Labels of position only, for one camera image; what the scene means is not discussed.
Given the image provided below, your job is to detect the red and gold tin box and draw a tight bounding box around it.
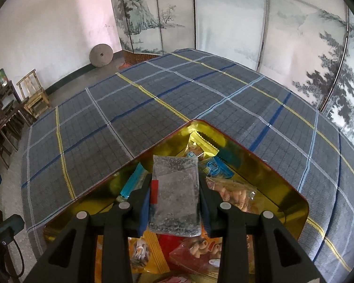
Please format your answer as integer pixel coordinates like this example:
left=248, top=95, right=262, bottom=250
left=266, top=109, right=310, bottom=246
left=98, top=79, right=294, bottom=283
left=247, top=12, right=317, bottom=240
left=43, top=119, right=309, bottom=283

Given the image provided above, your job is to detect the small light wooden chair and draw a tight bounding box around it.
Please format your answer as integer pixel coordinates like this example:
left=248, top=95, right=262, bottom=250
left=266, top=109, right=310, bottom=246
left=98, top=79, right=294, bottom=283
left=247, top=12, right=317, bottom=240
left=16, top=69, right=51, bottom=118

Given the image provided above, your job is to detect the dark device with cable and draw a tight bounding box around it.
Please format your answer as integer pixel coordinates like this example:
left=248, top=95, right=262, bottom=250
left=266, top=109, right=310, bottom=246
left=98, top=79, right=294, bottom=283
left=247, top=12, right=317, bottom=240
left=0, top=215, right=25, bottom=283

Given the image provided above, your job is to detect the dark wooden furniture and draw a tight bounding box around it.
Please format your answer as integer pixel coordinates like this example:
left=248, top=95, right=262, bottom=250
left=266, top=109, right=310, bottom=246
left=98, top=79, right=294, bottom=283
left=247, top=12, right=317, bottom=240
left=0, top=79, right=33, bottom=168

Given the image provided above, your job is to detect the painted folding screen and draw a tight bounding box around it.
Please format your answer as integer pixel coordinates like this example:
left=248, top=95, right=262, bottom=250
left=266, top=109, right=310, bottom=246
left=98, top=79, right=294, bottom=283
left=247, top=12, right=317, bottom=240
left=108, top=0, right=354, bottom=154

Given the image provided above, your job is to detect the clear packet of orange snacks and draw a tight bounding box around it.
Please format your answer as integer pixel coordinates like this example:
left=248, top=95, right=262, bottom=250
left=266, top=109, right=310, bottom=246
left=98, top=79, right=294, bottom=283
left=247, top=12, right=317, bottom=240
left=206, top=177, right=258, bottom=213

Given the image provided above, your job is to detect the grey plaid tablecloth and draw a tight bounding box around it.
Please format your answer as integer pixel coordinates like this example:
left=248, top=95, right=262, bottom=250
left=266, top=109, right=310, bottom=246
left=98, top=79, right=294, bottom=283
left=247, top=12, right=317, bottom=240
left=21, top=48, right=354, bottom=283

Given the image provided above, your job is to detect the grey seed packet red label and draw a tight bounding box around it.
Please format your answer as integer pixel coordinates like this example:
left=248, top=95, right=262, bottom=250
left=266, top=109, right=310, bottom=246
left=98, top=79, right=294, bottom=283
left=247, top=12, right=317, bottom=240
left=147, top=155, right=202, bottom=238

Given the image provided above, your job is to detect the round millstone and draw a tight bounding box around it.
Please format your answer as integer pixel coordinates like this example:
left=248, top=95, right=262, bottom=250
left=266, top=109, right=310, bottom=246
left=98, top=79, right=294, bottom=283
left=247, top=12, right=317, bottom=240
left=90, top=44, right=114, bottom=67

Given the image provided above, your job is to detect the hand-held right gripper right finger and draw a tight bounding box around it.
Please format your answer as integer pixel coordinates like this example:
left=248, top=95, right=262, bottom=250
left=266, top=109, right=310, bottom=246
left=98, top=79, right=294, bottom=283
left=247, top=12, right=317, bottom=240
left=198, top=180, right=323, bottom=283

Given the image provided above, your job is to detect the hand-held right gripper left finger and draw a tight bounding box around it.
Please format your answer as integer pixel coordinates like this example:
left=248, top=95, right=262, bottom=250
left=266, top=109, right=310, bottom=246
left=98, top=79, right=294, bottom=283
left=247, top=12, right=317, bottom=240
left=24, top=179, right=153, bottom=283

